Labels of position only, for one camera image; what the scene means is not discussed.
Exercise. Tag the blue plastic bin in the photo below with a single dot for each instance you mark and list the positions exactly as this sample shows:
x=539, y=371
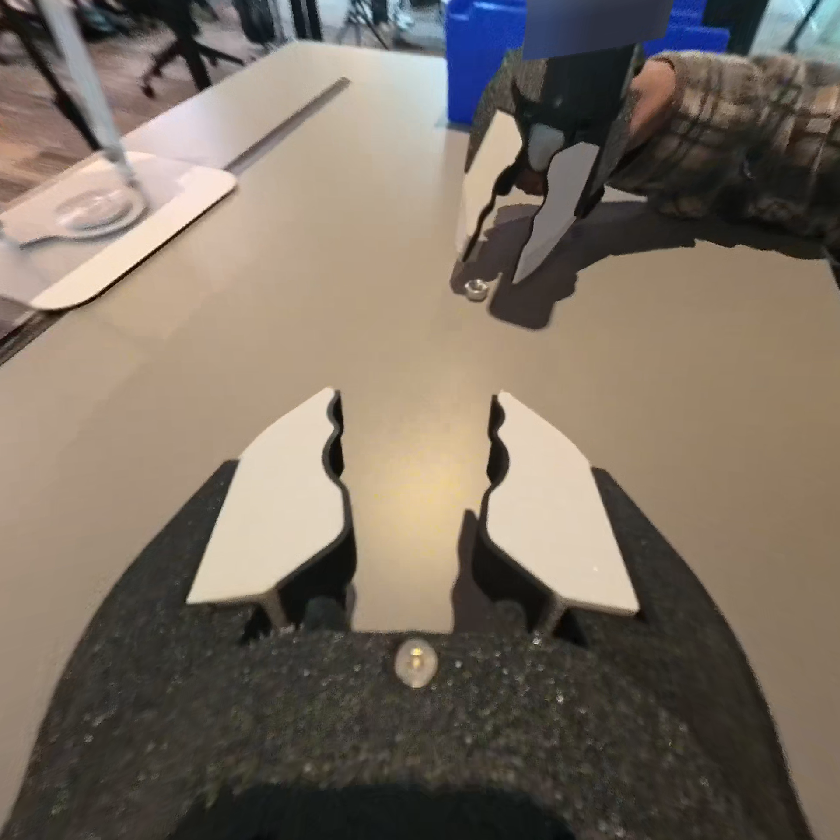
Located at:
x=482, y=52

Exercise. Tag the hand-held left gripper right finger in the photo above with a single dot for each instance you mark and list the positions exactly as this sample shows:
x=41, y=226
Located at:
x=551, y=518

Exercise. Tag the silver hex nut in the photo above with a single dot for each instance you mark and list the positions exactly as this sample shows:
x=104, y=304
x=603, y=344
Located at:
x=474, y=289

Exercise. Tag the black office chair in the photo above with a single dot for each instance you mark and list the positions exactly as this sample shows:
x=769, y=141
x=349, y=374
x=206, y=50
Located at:
x=187, y=52

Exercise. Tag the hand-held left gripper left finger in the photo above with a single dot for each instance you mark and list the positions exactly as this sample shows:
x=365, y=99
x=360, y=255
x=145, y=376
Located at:
x=275, y=512

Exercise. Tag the person's right hand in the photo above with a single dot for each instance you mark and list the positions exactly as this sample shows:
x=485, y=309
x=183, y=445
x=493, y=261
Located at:
x=653, y=92

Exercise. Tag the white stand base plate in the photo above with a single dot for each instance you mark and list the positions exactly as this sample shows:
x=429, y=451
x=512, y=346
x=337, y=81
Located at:
x=164, y=197

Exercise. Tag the person's right forearm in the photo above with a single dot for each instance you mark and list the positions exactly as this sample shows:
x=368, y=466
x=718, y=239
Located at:
x=741, y=131

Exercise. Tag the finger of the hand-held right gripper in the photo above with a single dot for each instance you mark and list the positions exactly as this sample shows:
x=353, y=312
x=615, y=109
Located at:
x=489, y=164
x=558, y=197

